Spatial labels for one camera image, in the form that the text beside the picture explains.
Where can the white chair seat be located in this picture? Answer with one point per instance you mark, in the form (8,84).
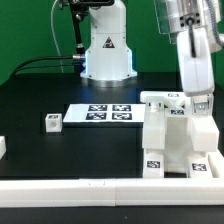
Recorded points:
(178,143)

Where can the white tagged block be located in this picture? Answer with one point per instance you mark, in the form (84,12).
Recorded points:
(53,122)

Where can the white small tagged cube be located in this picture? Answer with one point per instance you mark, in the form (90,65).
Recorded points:
(211,98)

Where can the white long beam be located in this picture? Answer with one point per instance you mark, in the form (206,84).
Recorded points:
(154,128)
(204,134)

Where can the white L-shaped fence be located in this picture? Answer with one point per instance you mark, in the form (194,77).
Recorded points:
(117,192)

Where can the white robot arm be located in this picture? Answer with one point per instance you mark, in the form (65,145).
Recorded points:
(191,24)

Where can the white block at left edge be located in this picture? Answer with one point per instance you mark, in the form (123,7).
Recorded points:
(2,146)

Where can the white marker tag board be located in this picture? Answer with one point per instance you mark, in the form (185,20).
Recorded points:
(96,113)

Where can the white long front beam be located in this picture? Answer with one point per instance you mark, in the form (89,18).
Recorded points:
(204,134)

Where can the white long back beam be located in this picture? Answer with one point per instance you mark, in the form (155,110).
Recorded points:
(154,128)

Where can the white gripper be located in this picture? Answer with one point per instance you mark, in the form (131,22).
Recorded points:
(196,72)

